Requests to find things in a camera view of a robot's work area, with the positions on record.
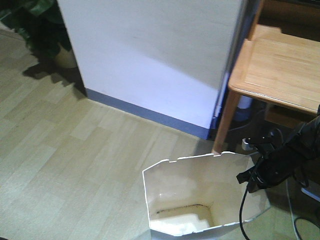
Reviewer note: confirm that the white plastic trash bin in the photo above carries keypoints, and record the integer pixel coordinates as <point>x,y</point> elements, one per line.
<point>199,197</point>

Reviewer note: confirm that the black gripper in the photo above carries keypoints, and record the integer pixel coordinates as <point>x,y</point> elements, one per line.
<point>268,172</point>

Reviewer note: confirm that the white blue cylinder container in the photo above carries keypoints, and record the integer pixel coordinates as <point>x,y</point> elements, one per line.
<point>243,109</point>

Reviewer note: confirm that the green potted plant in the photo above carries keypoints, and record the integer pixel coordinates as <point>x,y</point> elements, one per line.
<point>40,23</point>

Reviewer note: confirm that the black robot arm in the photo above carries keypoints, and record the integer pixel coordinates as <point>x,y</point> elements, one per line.
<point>303,143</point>

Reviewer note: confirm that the wooden desk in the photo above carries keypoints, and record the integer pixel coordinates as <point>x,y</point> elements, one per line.
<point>278,63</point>

